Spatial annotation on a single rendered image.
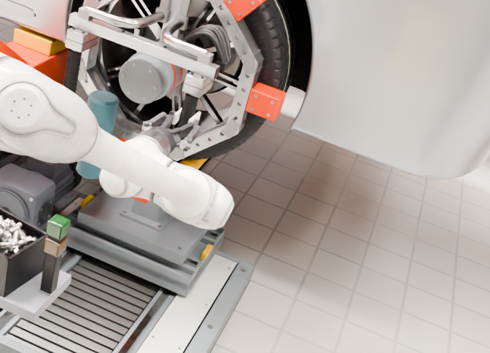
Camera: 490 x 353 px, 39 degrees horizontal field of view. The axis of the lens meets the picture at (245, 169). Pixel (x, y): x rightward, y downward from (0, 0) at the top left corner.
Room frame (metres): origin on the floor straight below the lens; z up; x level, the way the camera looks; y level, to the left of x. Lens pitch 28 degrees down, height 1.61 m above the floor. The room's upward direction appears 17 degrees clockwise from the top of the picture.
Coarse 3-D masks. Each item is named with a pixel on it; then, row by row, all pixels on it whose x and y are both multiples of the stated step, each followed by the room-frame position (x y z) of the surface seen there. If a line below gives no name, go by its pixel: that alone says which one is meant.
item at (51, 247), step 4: (44, 240) 1.28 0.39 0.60; (48, 240) 1.28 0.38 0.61; (64, 240) 1.29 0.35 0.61; (44, 244) 1.28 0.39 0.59; (48, 244) 1.27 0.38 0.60; (52, 244) 1.27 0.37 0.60; (56, 244) 1.27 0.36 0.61; (60, 244) 1.27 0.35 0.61; (64, 244) 1.29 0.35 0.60; (44, 248) 1.28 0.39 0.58; (48, 248) 1.27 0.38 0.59; (52, 248) 1.27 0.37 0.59; (56, 248) 1.27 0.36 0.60; (60, 248) 1.27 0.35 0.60; (64, 248) 1.30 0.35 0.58; (48, 252) 1.27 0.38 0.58; (52, 252) 1.27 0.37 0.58; (56, 252) 1.27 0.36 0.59; (60, 252) 1.28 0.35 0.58; (56, 256) 1.27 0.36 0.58
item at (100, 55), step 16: (128, 0) 2.10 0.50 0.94; (144, 0) 2.02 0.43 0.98; (128, 16) 2.17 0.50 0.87; (144, 16) 2.00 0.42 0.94; (208, 16) 1.97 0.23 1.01; (160, 32) 1.99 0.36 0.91; (112, 48) 2.07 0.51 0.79; (128, 48) 2.18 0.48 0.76; (208, 48) 1.97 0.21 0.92; (112, 64) 2.05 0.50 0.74; (112, 80) 2.02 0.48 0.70; (224, 80) 1.96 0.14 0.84; (176, 96) 1.99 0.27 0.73; (128, 112) 1.98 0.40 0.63; (144, 112) 2.03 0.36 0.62; (160, 112) 2.08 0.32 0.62; (208, 112) 2.15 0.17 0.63; (224, 112) 2.10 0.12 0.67; (208, 128) 1.95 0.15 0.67
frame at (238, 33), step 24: (96, 0) 1.92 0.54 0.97; (216, 0) 1.86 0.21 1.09; (240, 24) 1.89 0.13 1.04; (96, 48) 1.97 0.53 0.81; (240, 48) 1.84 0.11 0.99; (96, 72) 1.96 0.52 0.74; (240, 96) 1.84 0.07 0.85; (120, 120) 1.92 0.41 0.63; (240, 120) 1.83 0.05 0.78; (192, 144) 1.85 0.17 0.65
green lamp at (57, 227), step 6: (54, 216) 1.30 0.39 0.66; (60, 216) 1.31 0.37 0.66; (48, 222) 1.28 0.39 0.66; (54, 222) 1.28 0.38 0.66; (60, 222) 1.28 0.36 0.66; (66, 222) 1.29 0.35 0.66; (48, 228) 1.28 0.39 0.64; (54, 228) 1.27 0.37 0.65; (60, 228) 1.27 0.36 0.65; (66, 228) 1.29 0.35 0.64; (48, 234) 1.28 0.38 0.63; (54, 234) 1.27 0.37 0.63; (60, 234) 1.27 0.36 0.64; (66, 234) 1.30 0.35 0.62
